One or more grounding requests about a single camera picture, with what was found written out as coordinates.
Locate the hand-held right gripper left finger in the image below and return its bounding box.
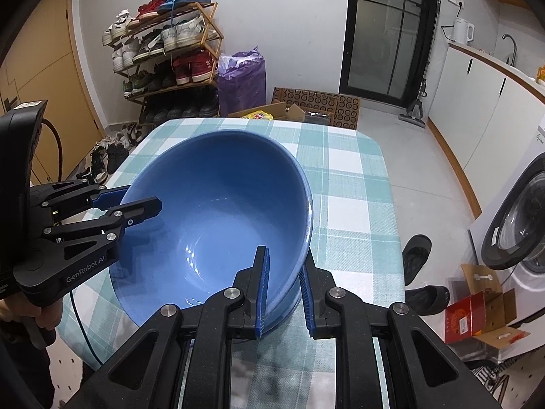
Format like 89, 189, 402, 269
63, 245, 270, 409

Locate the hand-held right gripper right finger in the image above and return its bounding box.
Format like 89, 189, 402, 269
299, 248, 502, 409

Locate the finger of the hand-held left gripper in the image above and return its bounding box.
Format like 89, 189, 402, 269
30, 179, 133, 223
40, 196, 164, 244

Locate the blue bowl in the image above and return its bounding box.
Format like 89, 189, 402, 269
108, 131, 315, 337

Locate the person's left hand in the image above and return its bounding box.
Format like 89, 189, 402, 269
0, 295, 65, 332

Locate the pile of dark shoes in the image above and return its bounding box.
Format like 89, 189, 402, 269
76, 121, 147, 184

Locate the teal white checked tablecloth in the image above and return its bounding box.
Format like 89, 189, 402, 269
55, 118, 404, 409

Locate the black slipper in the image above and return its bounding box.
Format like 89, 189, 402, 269
401, 234, 433, 287
404, 285, 452, 317

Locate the wooden door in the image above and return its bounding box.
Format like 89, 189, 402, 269
0, 0, 103, 188

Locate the red box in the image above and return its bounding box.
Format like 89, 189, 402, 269
445, 292, 489, 344

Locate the purple bag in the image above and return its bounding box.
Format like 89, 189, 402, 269
216, 47, 267, 118

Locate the brown cardboard box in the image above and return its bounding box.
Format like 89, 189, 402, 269
227, 101, 307, 125

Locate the wooden shoe rack with shoes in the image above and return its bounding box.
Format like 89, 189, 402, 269
101, 0, 220, 126

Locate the open cardboard box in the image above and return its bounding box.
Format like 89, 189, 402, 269
460, 263, 531, 352

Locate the brown circle patterned box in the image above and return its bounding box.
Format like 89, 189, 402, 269
270, 87, 362, 131

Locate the upright vacuum cleaner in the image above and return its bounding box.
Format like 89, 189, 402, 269
398, 0, 441, 129

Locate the white washing machine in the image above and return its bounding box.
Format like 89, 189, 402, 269
468, 115, 545, 363

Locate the white base cabinet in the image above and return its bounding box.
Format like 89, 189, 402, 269
427, 43, 545, 218

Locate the black framed glass door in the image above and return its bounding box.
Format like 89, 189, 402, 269
339, 0, 439, 107

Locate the white electric kettle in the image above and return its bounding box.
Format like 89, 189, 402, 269
452, 17, 475, 46

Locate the metal faucet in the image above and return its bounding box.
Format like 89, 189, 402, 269
501, 33, 519, 65

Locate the black cable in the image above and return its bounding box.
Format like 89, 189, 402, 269
40, 118, 65, 184

